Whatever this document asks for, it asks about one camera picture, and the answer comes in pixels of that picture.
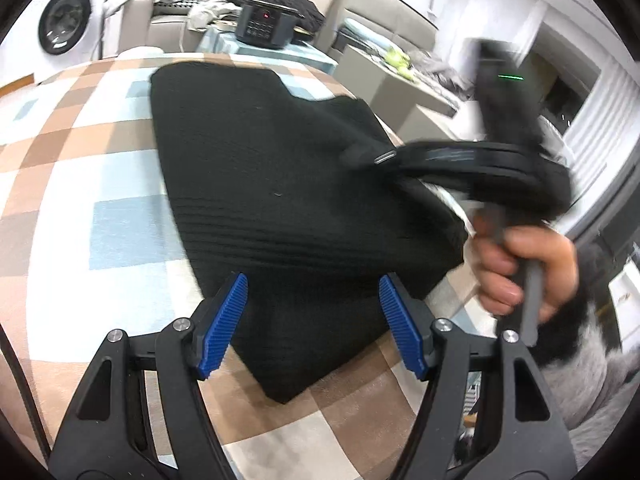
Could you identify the grey padded headboard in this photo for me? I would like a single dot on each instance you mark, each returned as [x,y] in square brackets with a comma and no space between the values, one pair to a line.
[380,5]

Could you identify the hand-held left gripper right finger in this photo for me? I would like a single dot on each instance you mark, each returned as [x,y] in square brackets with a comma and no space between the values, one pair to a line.
[400,330]

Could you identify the light blue pillow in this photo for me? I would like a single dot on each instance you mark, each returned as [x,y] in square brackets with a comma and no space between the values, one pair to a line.
[360,27]

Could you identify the person's right forearm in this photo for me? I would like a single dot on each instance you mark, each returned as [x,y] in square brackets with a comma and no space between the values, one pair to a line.
[590,370]

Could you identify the black electric pressure cooker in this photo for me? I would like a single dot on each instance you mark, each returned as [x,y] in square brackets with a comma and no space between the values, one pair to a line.
[265,22]

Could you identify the white round stool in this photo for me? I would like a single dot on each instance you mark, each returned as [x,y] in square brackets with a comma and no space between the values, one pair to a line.
[142,51]

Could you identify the grey cabinet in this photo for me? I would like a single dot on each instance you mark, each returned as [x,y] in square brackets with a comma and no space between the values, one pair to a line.
[390,95]

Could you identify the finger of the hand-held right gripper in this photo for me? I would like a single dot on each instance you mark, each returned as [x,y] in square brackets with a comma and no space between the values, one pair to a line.
[370,156]

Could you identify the person's right hand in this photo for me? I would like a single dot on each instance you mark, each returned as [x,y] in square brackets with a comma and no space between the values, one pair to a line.
[555,265]

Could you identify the white washing machine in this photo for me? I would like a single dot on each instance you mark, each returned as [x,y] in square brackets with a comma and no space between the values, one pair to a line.
[65,20]

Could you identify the checked tablecloth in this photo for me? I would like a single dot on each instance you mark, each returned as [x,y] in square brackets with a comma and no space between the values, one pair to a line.
[90,170]

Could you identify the black knitted sweater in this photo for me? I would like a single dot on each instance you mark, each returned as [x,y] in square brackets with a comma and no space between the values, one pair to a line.
[280,185]

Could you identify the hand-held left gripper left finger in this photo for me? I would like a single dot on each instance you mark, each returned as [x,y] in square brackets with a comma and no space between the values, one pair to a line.
[222,325]

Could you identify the green toy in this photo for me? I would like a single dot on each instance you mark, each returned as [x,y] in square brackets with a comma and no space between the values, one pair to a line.
[397,57]

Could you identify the grey sofa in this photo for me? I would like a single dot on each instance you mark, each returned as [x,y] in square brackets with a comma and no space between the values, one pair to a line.
[165,30]

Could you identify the white crumpled garment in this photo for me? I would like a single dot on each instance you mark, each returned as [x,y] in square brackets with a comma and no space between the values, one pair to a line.
[212,12]

